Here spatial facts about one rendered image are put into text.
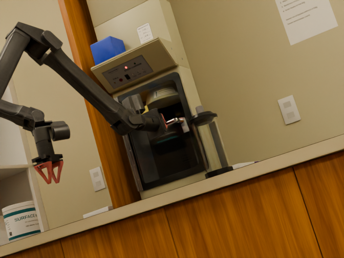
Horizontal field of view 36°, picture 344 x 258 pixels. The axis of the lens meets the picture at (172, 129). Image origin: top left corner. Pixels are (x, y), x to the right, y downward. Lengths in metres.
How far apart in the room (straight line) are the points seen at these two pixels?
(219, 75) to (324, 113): 0.51
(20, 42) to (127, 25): 0.64
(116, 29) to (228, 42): 0.54
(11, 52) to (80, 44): 0.64
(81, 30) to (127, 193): 0.72
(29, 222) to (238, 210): 0.93
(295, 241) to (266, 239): 0.09
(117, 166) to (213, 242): 0.61
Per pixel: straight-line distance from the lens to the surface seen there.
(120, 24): 2.21
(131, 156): 2.11
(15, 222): 2.23
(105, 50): 2.10
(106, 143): 2.11
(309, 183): 1.60
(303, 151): 1.57
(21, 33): 1.69
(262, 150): 2.36
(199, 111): 1.89
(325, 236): 1.61
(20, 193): 3.05
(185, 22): 2.56
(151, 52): 2.02
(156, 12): 2.14
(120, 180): 2.12
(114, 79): 2.11
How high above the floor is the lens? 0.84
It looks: 10 degrees up
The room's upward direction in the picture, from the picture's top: 16 degrees counter-clockwise
